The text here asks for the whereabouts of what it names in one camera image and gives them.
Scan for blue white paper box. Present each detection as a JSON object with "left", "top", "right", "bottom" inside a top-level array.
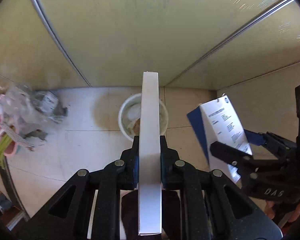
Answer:
[{"left": 187, "top": 95, "right": 252, "bottom": 183}]

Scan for long white cardboard box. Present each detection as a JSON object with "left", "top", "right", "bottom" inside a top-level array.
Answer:
[{"left": 138, "top": 72, "right": 162, "bottom": 236}]

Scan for person right hand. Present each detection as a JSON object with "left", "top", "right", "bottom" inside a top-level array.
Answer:
[{"left": 264, "top": 201, "right": 300, "bottom": 228}]

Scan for plastic bags on floor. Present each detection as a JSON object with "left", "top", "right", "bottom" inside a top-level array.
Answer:
[{"left": 0, "top": 83, "right": 68, "bottom": 140}]

